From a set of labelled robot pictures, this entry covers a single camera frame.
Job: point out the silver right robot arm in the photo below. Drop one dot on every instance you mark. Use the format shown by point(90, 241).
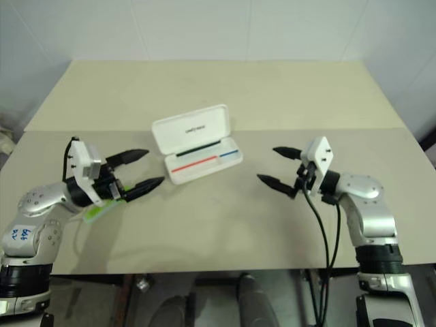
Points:
point(374, 218)

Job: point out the dark rounded shape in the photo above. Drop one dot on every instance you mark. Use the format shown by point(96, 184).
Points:
point(253, 299)

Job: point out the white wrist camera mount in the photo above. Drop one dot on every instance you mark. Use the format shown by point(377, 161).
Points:
point(322, 156)
point(80, 160)

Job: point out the brown table leg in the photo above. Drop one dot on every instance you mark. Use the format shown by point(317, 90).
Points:
point(123, 299)

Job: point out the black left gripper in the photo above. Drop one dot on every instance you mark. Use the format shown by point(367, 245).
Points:
point(104, 185)

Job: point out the black pen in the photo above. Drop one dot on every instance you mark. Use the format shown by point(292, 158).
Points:
point(197, 148)

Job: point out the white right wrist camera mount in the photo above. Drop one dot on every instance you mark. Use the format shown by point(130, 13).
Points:
point(322, 156)

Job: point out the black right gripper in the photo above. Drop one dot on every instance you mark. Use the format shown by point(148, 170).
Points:
point(304, 177)

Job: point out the white plastic pencil case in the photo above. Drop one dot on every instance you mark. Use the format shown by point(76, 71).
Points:
point(190, 126)

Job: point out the small metal block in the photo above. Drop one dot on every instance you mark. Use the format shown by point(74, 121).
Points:
point(143, 284)

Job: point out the red pen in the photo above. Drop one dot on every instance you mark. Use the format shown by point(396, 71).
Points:
point(195, 163)

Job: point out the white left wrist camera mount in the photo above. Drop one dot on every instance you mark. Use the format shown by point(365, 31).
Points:
point(80, 160)

